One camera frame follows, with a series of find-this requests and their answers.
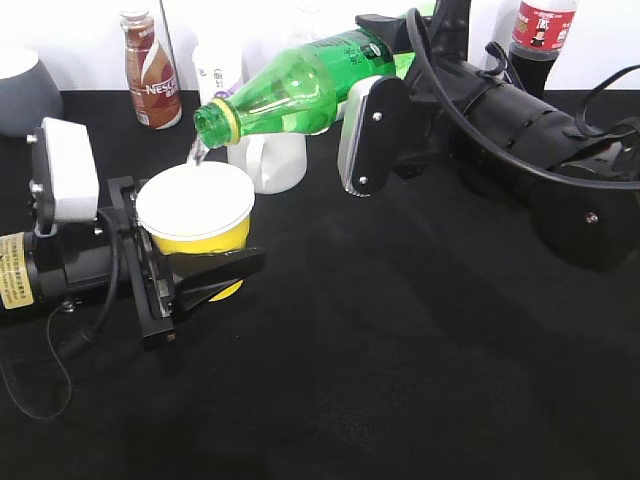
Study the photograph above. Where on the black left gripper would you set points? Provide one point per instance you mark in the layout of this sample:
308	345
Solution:
114	254

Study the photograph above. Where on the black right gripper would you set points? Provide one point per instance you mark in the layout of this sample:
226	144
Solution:
429	130

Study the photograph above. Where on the yellow paper cup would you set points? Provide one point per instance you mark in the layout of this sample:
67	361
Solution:
197	209

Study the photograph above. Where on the green Sprite soda bottle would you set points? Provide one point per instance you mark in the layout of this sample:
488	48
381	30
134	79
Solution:
302	89

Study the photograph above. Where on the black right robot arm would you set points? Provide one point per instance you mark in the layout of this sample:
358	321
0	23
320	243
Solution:
579	184

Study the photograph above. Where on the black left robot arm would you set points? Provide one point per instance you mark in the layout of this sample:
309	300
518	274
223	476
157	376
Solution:
32	272

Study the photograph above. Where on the white ceramic cup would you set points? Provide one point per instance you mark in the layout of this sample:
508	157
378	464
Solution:
274	162

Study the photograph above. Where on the grey round cup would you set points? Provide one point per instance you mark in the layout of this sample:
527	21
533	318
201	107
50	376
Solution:
28	92

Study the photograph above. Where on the brown Nescafe coffee bottle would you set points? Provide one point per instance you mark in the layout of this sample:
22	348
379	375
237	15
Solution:
149	71

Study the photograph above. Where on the cola bottle red label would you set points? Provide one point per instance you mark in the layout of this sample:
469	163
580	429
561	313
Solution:
539	34

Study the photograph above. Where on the small white milk carton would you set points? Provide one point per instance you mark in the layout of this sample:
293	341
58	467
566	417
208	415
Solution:
218	68

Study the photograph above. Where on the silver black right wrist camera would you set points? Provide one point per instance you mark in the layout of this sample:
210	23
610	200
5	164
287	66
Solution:
373	129

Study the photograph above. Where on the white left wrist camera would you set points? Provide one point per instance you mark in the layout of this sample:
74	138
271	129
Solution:
64	184

